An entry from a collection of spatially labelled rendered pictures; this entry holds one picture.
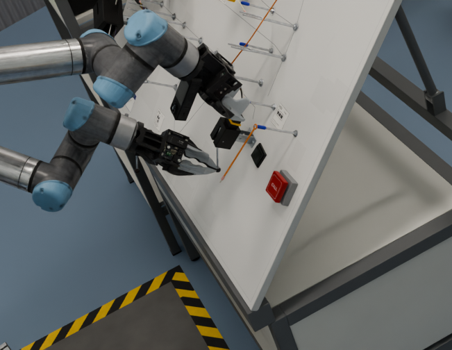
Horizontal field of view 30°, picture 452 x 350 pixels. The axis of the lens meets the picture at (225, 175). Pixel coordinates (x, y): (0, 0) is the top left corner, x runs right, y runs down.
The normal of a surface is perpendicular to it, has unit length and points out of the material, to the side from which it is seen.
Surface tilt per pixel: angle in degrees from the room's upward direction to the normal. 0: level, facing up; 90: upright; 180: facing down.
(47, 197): 90
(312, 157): 50
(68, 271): 0
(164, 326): 0
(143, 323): 0
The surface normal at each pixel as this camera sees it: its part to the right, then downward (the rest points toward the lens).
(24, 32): -0.27, -0.73
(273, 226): -0.85, -0.12
